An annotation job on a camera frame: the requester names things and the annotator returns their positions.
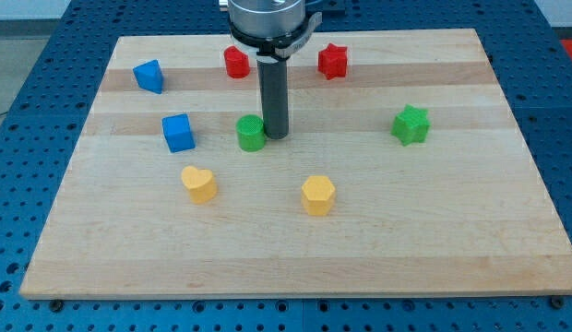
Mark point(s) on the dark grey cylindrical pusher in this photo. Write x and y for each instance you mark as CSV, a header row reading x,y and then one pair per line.
x,y
273,83

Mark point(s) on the green star block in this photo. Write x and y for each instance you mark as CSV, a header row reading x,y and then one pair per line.
x,y
411,125

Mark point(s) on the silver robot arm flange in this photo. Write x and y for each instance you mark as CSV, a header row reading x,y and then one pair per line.
x,y
271,30

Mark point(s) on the green cylinder block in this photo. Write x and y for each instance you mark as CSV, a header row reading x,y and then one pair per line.
x,y
250,133

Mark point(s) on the blue triangular block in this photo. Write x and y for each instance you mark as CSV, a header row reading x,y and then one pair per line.
x,y
149,76

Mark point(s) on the blue cube block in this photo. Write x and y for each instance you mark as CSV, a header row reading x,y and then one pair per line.
x,y
177,132

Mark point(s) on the red star block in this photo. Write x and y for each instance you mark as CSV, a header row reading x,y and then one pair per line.
x,y
333,61

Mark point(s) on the wooden board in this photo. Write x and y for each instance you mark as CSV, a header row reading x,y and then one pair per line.
x,y
465,213

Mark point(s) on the yellow heart block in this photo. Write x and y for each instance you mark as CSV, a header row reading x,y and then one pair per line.
x,y
199,183

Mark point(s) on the yellow hexagon block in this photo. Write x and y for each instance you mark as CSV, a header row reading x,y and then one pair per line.
x,y
318,195

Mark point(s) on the red cylinder-like block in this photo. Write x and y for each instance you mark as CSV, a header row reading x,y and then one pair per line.
x,y
236,62

